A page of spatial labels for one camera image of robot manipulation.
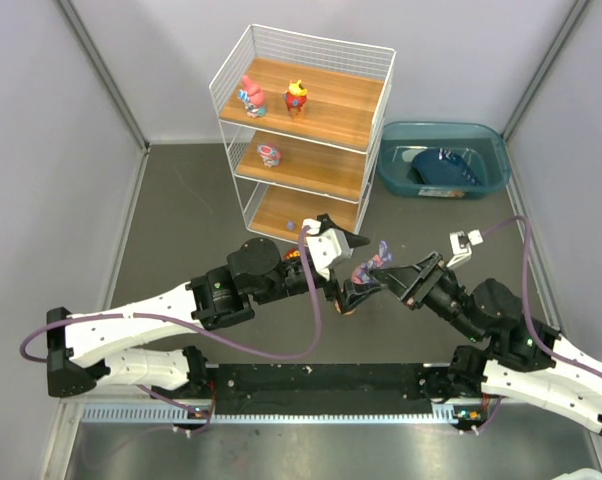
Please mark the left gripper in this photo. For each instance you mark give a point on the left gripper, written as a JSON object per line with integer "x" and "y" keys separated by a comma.
{"x": 335, "y": 288}

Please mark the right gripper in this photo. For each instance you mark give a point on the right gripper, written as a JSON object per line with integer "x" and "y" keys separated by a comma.
{"x": 422, "y": 280}

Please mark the purple bunny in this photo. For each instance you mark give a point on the purple bunny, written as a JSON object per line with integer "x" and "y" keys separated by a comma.
{"x": 361, "y": 274}

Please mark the pink bear donut toy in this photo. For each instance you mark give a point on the pink bear donut toy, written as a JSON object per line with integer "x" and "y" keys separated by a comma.
{"x": 344, "y": 311}

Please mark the pink toy with goggles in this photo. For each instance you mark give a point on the pink toy with goggles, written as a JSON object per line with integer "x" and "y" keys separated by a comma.
{"x": 270, "y": 154}

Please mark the yellow bear ice cream cone toy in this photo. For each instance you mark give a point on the yellow bear ice cream cone toy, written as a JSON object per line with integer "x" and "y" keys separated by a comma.
{"x": 295, "y": 97}

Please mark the pink rabbit toy blue bow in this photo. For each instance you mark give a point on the pink rabbit toy blue bow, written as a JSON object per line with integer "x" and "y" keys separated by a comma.
{"x": 252, "y": 97}

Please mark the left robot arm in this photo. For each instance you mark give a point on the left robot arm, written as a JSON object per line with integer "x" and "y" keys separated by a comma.
{"x": 86, "y": 351}

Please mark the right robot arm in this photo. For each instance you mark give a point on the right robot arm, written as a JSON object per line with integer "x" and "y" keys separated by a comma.
{"x": 507, "y": 354}

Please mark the navy bird toy red hat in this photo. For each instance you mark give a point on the navy bird toy red hat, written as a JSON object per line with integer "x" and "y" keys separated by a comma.
{"x": 291, "y": 254}

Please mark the dark blue pouch in bin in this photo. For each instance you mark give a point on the dark blue pouch in bin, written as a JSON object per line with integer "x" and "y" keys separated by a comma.
{"x": 443, "y": 167}

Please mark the teal plastic bin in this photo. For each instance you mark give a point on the teal plastic bin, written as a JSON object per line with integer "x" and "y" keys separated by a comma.
{"x": 481, "y": 147}

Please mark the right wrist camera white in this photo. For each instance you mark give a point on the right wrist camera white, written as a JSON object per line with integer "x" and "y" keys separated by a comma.
{"x": 462, "y": 245}

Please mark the white wire wooden shelf rack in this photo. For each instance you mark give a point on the white wire wooden shelf rack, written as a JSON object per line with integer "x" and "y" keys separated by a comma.
{"x": 328, "y": 152}

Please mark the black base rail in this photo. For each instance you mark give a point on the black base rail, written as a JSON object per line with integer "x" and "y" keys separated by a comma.
{"x": 324, "y": 389}

